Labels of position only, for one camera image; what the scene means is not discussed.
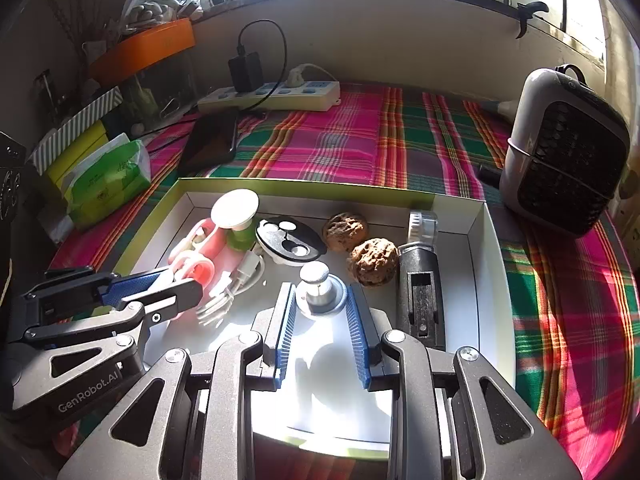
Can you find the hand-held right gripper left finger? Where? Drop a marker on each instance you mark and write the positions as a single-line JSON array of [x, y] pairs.
[[282, 330]]

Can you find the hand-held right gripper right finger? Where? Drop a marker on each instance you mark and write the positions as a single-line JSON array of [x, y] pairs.
[[357, 330]]

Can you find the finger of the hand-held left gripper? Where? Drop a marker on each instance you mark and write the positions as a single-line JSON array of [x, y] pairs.
[[135, 284], [165, 295]]

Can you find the grey metal knob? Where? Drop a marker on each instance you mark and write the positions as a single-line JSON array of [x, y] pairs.
[[320, 290]]

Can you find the green white cardboard box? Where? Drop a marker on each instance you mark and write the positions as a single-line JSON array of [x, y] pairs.
[[320, 405]]

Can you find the brown walnut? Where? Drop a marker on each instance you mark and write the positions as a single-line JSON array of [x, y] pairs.
[[372, 262], [345, 232]]

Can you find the black handheld device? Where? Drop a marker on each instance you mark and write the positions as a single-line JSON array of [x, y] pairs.
[[420, 300]]

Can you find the green white suction stand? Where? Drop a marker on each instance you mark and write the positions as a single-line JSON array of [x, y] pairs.
[[235, 207]]

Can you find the green tissue pack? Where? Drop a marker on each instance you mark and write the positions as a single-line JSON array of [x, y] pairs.
[[105, 180]]

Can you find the yellow box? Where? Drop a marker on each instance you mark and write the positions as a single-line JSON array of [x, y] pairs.
[[75, 152]]

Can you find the black smartphone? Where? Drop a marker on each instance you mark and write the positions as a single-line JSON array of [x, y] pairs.
[[210, 142]]

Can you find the striped box lid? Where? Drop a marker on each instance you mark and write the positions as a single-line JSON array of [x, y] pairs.
[[85, 115]]

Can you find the plaid tablecloth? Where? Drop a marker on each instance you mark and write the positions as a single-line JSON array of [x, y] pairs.
[[350, 135]]

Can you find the glass tank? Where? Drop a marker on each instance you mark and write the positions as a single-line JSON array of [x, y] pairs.
[[160, 90]]

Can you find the white power strip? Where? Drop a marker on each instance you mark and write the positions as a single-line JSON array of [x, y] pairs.
[[300, 97]]

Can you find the black charger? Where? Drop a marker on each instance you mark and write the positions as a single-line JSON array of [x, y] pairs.
[[246, 72]]

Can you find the orange tray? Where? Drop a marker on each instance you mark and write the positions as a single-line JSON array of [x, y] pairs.
[[145, 45]]

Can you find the white power plug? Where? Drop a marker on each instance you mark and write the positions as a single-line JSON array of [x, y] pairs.
[[296, 76]]

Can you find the small white heater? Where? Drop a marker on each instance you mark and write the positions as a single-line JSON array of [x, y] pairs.
[[565, 160]]

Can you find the black window hook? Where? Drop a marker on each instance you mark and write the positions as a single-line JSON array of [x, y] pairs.
[[530, 15]]

